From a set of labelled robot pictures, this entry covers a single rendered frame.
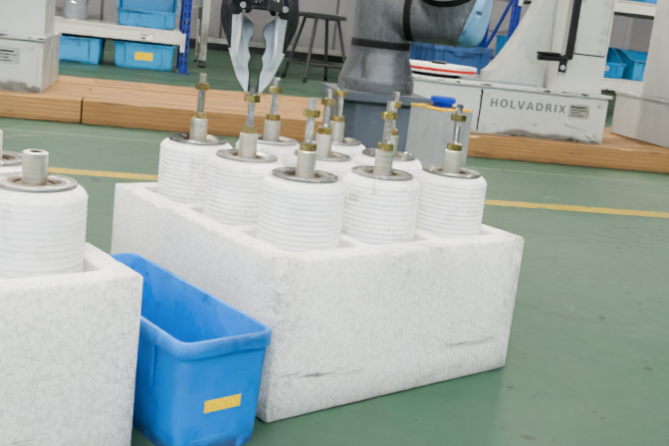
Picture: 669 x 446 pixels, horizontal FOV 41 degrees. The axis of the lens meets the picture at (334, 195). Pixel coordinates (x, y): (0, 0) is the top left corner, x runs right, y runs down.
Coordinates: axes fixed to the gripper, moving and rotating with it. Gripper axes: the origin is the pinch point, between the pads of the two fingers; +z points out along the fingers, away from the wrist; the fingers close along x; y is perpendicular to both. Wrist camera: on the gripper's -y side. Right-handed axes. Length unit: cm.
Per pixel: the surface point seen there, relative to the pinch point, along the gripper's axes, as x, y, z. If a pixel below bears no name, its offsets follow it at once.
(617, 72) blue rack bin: 245, -505, 3
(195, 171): -6.3, -4.4, 12.6
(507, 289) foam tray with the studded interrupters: 35.1, -0.2, 23.2
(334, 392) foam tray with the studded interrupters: 12.4, 15.7, 32.5
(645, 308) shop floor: 71, -35, 34
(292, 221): 5.7, 14.8, 13.6
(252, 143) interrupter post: 0.6, 1.5, 7.5
